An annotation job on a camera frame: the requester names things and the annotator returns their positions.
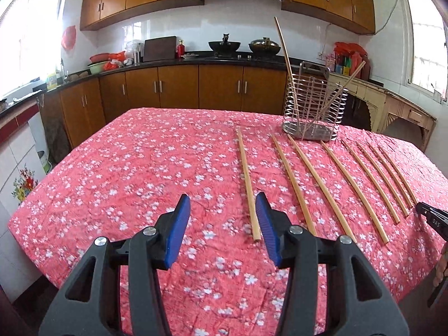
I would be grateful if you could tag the black wok on stove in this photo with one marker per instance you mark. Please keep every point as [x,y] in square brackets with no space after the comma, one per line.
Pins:
[225,47]

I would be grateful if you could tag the wire utensil holder basket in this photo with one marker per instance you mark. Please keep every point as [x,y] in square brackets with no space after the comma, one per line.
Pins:
[313,86]

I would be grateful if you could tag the wooden chopstick eight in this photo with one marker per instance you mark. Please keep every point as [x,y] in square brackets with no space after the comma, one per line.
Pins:
[386,181]

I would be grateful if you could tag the yellow dish soap bottle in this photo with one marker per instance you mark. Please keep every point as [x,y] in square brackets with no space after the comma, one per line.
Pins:
[52,81]

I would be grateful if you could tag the white plastic bucket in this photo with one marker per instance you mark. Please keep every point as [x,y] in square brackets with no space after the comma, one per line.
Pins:
[43,157]

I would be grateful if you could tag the lower wooden kitchen cabinets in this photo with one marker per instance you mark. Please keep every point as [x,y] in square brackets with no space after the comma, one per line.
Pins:
[72,114]

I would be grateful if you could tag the wooden chopstick six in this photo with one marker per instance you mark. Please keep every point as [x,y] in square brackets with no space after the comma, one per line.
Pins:
[334,96]

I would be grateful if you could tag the right window frame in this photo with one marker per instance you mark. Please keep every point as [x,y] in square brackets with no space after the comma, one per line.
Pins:
[426,48]

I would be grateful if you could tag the wooden chopstick nine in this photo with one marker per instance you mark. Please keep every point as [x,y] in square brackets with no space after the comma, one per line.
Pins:
[392,174]

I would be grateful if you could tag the cream wooden side table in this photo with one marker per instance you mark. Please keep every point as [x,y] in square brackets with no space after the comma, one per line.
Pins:
[374,108]

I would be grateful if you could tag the gas stove top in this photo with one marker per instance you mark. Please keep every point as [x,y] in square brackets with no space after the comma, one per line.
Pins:
[245,56]

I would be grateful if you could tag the dark wooden cutting board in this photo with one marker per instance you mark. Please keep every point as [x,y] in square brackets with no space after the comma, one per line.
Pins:
[158,49]

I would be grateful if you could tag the red plastic bag on wall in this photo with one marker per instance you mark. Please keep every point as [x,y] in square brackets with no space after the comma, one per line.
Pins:
[69,38]

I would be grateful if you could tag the dark sauce bottle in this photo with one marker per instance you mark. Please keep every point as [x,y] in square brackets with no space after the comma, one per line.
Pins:
[365,71]

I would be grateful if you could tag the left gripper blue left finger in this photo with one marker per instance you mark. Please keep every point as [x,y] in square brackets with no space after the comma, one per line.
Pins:
[88,303]

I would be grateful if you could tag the wooden chopstick three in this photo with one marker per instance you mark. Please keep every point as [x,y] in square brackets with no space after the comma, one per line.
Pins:
[295,186]

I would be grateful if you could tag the red bottle on counter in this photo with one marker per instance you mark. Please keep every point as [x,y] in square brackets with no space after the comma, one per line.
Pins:
[180,49]

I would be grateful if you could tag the green basin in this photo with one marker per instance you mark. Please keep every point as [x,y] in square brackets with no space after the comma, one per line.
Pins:
[97,68]

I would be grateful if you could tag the red plastic basin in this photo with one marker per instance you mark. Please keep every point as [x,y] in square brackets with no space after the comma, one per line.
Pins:
[101,57]

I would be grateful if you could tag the person's right hand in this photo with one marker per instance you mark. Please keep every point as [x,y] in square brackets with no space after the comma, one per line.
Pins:
[441,270]

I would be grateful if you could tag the wooden chopstick four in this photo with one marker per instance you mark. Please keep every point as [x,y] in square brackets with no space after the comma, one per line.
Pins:
[343,222]

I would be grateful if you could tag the wooden chopstick five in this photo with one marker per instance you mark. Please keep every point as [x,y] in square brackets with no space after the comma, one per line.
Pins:
[355,187]

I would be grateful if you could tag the red floral tablecloth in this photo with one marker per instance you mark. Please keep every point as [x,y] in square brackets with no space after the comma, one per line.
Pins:
[134,169]

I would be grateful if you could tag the lidded dark cooking pot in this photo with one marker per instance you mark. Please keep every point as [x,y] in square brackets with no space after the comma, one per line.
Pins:
[264,48]

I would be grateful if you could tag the wooden chopstick ten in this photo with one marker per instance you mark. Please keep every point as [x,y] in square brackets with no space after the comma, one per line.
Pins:
[402,178]

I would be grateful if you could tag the small plate of food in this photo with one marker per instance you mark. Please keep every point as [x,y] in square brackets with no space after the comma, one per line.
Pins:
[189,56]

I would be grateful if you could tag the wooden chopstick one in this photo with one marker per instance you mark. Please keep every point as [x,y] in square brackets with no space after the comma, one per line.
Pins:
[288,66]

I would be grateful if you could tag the wooden chopstick two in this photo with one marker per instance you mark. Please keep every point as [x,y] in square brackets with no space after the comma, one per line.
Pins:
[256,235]

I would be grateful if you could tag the red oil jug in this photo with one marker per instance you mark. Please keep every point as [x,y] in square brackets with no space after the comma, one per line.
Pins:
[356,64]

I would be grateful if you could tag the wooden chopstick seven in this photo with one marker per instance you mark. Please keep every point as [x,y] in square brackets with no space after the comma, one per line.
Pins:
[389,205]

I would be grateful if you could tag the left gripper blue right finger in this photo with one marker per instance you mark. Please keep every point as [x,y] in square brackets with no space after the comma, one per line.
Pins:
[357,301]

